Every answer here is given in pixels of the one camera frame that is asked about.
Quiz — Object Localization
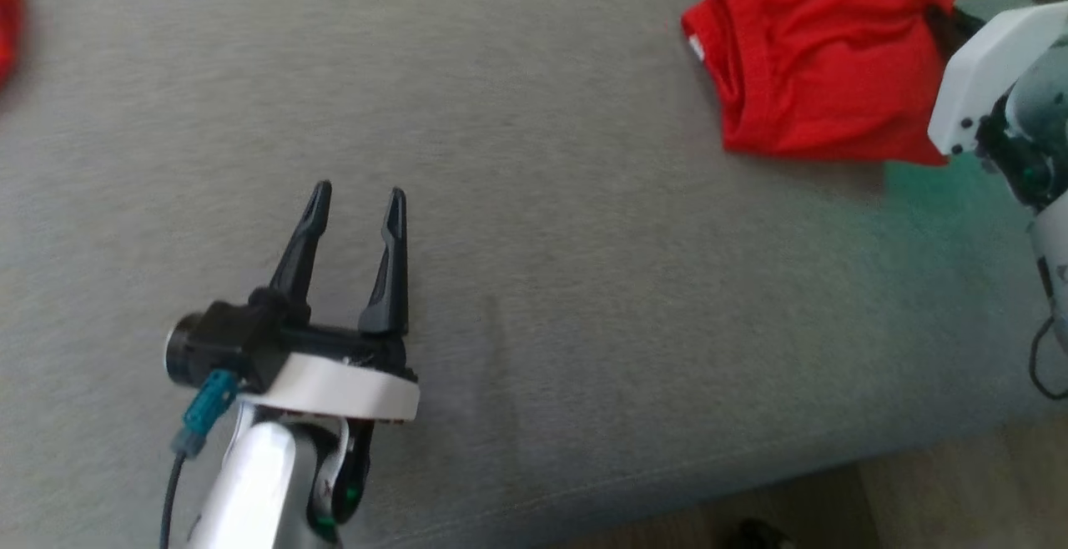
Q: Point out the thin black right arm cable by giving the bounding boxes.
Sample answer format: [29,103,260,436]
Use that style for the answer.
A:
[1028,314,1068,401]

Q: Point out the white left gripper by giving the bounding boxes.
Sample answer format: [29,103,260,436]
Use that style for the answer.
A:
[238,180,421,425]

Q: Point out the grey sofa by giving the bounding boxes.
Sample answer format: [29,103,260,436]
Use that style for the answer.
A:
[0,0,1068,549]

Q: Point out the red white-sleeved t-shirt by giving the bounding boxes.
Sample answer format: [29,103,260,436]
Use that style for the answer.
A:
[0,0,23,89]

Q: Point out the left teal-plug camera cable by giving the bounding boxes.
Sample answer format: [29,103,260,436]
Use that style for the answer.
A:
[160,370,239,549]

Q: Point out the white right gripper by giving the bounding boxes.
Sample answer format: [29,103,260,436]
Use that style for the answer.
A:
[924,0,1068,158]

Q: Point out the red shorts with white stripe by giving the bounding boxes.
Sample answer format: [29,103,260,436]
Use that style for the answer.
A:
[680,0,963,168]

